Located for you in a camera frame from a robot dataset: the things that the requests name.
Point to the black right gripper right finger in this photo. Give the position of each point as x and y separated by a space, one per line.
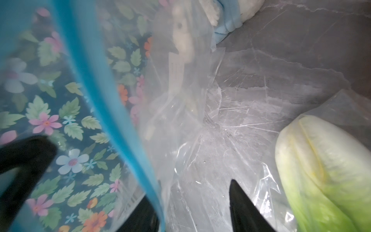
245 217

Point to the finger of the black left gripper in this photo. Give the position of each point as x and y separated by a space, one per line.
23 163

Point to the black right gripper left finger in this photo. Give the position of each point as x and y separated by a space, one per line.
142 219

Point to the green chinese cabbage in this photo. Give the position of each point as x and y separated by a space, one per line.
326 175

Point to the clear zipper bag blue seal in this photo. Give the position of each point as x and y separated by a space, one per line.
348 111

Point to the white plush bunny blue shirt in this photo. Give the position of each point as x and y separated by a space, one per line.
224 16

